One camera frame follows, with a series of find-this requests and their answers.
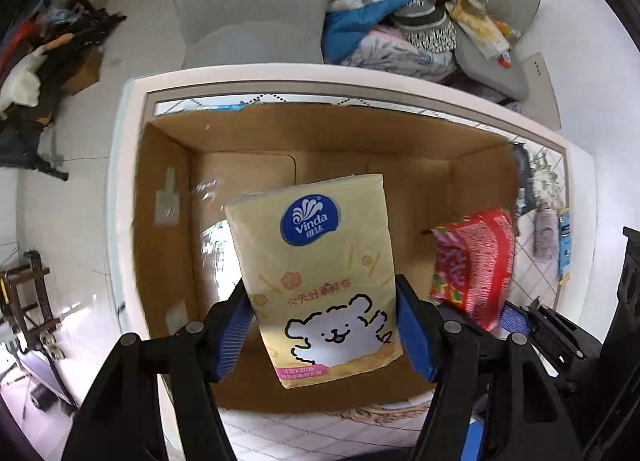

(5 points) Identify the yellow Vinda tissue pack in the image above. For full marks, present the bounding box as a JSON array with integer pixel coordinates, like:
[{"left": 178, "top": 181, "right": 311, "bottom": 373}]
[{"left": 226, "top": 174, "right": 402, "bottom": 389}]

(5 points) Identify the floral pink fabric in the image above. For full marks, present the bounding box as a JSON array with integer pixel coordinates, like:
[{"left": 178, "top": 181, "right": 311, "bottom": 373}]
[{"left": 341, "top": 26, "right": 457, "bottom": 83}]

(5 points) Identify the yellow white bag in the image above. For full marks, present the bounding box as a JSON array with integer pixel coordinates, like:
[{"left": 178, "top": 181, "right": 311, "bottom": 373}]
[{"left": 445, "top": 0, "right": 520, "bottom": 68}]

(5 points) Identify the black packet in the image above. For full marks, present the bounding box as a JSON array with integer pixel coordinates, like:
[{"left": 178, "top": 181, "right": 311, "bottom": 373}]
[{"left": 512, "top": 142, "right": 536, "bottom": 216}]

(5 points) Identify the black tripod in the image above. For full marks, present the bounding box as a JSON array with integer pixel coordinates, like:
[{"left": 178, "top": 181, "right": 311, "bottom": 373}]
[{"left": 0, "top": 120, "right": 68, "bottom": 181}]

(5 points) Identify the grey cushioned chair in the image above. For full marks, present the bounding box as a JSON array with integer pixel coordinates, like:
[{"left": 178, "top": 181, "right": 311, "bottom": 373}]
[{"left": 454, "top": 0, "right": 541, "bottom": 100}]

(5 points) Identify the dark wooden stool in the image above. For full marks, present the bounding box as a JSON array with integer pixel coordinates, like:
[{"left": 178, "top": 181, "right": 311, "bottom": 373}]
[{"left": 1, "top": 250, "right": 78, "bottom": 417}]

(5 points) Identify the mauve cloth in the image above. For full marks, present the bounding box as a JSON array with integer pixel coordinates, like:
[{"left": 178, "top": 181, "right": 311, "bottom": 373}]
[{"left": 534, "top": 208, "right": 559, "bottom": 262}]

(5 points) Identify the white plush toy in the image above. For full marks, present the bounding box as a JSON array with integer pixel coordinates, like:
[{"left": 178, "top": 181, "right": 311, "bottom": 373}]
[{"left": 0, "top": 33, "right": 74, "bottom": 117}]

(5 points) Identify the small brown cardboard box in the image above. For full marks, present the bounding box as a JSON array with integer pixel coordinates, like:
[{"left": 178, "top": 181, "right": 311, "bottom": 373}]
[{"left": 61, "top": 47, "right": 103, "bottom": 96}]

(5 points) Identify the blue Nestle milk powder sachet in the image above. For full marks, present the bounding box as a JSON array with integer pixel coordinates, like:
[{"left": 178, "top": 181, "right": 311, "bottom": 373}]
[{"left": 558, "top": 207, "right": 572, "bottom": 285}]

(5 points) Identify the patterned hat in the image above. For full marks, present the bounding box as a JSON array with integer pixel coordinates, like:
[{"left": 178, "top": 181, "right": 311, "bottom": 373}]
[{"left": 392, "top": 0, "right": 457, "bottom": 54}]

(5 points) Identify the red snack packet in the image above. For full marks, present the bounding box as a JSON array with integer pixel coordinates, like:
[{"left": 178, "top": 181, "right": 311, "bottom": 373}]
[{"left": 427, "top": 207, "right": 515, "bottom": 331}]

